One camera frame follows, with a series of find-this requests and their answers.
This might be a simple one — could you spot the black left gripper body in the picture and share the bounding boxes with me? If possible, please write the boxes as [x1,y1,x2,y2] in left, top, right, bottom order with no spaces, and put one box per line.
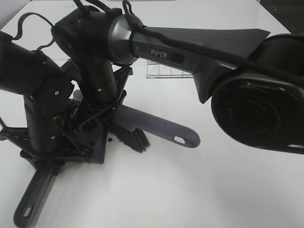
[0,127,94,166]

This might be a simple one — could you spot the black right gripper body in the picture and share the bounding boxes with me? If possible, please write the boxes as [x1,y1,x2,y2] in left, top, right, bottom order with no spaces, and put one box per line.
[71,66,133,130]

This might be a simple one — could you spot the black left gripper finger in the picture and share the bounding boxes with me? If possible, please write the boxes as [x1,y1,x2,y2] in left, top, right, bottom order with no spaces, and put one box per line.
[51,163,65,176]

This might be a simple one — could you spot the purple plastic dustpan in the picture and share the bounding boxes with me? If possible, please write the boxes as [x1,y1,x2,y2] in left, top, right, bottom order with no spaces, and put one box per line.
[1,95,107,228]

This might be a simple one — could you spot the purple hand brush black bristles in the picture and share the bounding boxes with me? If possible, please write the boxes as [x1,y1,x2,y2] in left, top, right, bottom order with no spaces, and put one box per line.
[109,105,200,152]

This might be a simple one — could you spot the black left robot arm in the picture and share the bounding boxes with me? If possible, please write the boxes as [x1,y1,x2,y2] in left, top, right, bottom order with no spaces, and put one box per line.
[0,33,93,172]

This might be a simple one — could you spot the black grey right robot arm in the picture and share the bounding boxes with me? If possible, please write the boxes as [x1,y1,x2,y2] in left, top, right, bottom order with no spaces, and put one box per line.
[52,6,304,154]

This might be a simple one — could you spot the metal wire dish rack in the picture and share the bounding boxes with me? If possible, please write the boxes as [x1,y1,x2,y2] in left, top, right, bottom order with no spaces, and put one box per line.
[146,60,193,78]

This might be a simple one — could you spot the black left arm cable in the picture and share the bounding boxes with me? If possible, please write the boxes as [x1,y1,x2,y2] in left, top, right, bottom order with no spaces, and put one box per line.
[0,13,55,129]

